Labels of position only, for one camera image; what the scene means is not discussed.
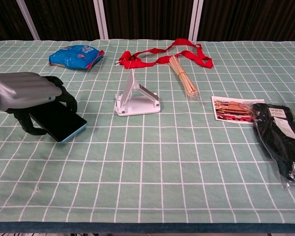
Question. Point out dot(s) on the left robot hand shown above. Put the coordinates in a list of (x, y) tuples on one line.
[(24, 88)]

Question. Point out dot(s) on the black smartphone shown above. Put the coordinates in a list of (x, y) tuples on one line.
[(61, 123)]

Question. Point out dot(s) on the white folding phone stand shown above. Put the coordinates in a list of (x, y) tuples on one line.
[(137, 105)]

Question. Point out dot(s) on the blue snack packet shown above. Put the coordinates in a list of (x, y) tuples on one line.
[(73, 57)]

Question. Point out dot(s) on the green checked tablecloth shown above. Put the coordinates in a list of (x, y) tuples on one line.
[(147, 159)]

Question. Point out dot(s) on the bundle of wooden sticks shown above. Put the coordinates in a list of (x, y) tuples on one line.
[(184, 77)]

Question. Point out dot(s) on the palace picture postcard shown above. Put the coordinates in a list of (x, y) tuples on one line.
[(231, 109)]

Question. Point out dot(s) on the black gloves in plastic bag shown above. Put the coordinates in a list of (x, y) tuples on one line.
[(277, 137)]

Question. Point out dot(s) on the white metal frame post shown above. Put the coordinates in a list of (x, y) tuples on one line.
[(101, 19), (28, 19), (196, 19)]

